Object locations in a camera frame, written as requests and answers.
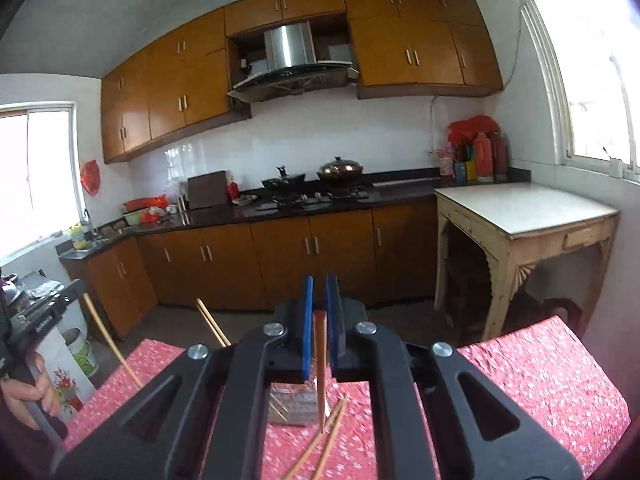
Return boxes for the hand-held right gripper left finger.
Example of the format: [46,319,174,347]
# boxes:
[52,275,316,480]

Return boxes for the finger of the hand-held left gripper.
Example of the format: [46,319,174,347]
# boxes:
[55,280,87,317]

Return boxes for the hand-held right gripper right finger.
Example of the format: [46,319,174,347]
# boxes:
[325,273,586,480]

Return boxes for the dark brown bamboo chopstick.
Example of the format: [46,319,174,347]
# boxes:
[311,310,329,436]

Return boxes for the light brown bamboo chopstick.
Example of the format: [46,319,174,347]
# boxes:
[82,294,144,389]

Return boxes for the metal wire utensil holder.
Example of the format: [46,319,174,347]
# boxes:
[267,385,332,428]

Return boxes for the set of wooden chopsticks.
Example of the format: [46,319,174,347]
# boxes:
[196,299,351,480]

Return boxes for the person's left forearm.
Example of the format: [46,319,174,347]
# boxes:
[0,410,68,480]

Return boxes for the person's left hand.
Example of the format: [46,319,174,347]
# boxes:
[0,355,62,431]

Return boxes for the crumpled grey cloth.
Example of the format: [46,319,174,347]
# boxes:
[24,280,60,301]

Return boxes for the metal pot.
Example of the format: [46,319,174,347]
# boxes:
[0,274,23,311]

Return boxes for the white paint bucket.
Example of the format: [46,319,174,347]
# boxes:
[62,328,99,378]

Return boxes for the wooden base cabinets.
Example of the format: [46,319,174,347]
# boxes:
[62,195,441,341]

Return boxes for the red basin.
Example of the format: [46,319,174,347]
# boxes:
[122,196,168,211]

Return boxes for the window beside sink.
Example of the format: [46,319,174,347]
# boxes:
[0,102,81,266]

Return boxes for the black gas stove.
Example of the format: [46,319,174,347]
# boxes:
[255,186,373,211]

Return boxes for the black kitchen countertop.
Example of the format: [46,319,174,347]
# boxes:
[59,167,531,261]

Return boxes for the black wok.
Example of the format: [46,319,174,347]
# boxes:
[261,165,306,196]

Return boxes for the wok with metal lid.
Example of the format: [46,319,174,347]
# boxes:
[316,156,364,186]

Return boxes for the dark cutting board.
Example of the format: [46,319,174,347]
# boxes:
[186,170,230,210]

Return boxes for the red floral tablecloth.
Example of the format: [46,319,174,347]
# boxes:
[62,315,631,480]

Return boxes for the cream wooden side table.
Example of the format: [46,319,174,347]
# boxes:
[433,182,621,341]

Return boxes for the dark red thermos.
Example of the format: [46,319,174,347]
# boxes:
[490,131,510,182]

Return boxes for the steel range hood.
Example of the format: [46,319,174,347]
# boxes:
[227,21,361,103]

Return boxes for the large sliding window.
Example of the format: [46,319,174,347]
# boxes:
[517,0,640,183]

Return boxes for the red plastic bag on wall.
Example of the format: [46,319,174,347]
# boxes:
[81,160,101,196]

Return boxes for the white wall cable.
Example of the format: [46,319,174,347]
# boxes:
[427,25,526,158]

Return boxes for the wooden wall cabinets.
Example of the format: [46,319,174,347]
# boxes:
[100,0,503,163]

